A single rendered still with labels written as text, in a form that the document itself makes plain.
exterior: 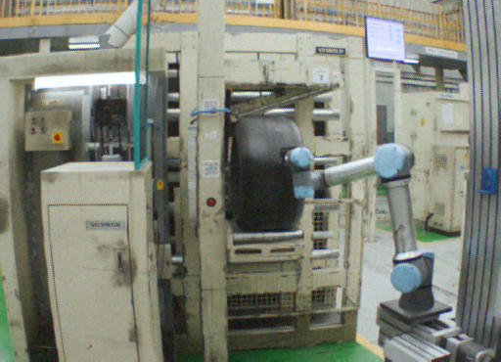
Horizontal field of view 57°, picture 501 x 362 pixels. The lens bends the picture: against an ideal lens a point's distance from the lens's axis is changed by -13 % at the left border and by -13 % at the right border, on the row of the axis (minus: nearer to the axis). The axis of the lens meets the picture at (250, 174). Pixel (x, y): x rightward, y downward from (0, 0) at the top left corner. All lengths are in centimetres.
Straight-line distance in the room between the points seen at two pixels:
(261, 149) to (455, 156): 487
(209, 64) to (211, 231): 80
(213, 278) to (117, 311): 80
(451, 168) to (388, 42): 186
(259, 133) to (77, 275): 107
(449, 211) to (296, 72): 457
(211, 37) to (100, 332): 146
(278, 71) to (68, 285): 161
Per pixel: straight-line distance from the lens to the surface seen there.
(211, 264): 258
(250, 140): 238
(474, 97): 195
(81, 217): 187
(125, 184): 183
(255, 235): 249
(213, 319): 267
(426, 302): 203
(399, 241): 186
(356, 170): 204
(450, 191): 701
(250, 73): 280
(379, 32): 667
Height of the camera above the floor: 140
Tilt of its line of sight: 5 degrees down
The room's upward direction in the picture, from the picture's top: straight up
